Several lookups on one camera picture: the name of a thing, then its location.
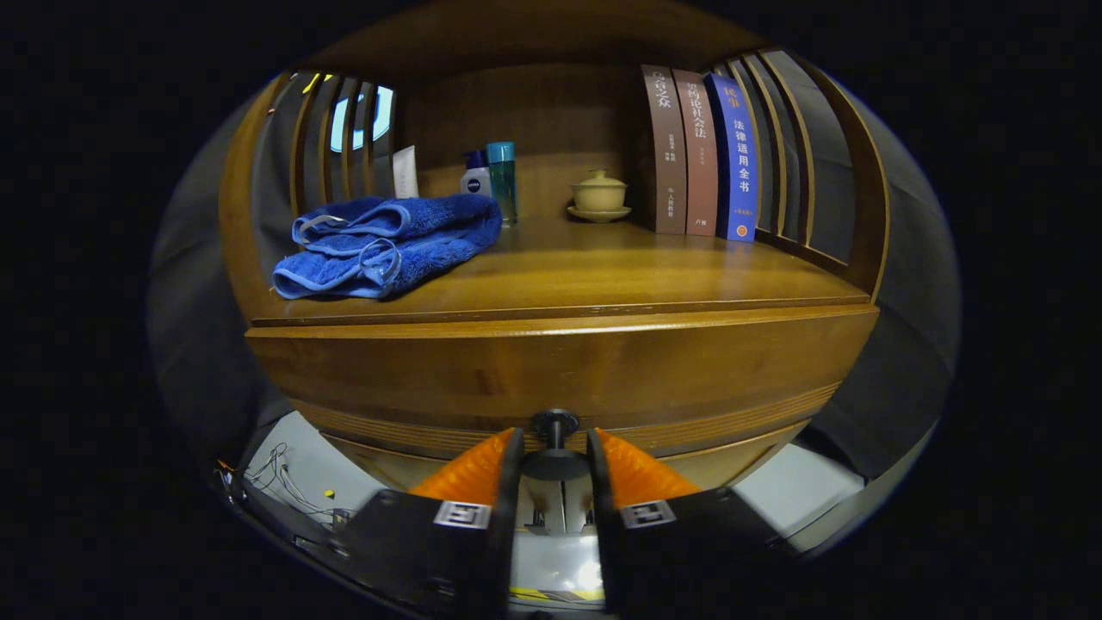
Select beige lidded teacup with saucer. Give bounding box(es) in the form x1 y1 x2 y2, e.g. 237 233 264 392
567 169 632 224

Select wooden countertop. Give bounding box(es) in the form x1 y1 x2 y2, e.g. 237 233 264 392
250 211 870 328

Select black drawer knob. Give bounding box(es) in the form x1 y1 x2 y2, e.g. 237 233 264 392
521 409 591 481

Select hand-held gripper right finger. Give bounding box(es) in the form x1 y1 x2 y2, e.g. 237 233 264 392
587 427 797 617

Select dark brown book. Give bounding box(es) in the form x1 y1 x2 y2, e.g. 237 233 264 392
641 65 688 235

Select blue towel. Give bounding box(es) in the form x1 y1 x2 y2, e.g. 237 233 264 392
272 194 504 301

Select reddish brown book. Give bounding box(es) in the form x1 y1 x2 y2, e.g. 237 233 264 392
672 69 719 237

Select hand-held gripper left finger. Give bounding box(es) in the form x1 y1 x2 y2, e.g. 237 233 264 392
331 427 526 617

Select wooden cabinet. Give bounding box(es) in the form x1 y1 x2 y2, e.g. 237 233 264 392
220 0 892 536

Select white tube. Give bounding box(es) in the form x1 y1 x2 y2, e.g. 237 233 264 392
393 145 420 200

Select thin floor cables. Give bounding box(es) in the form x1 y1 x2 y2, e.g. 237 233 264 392
245 443 345 519

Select blue book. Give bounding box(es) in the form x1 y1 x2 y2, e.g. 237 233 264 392
704 72 759 243

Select wooden drawer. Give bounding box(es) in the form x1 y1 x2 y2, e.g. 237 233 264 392
245 306 879 457

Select teal bottle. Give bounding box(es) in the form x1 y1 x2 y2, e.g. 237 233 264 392
486 142 518 226

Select white bottle with blue cap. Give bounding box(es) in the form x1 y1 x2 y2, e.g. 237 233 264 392
460 151 493 197

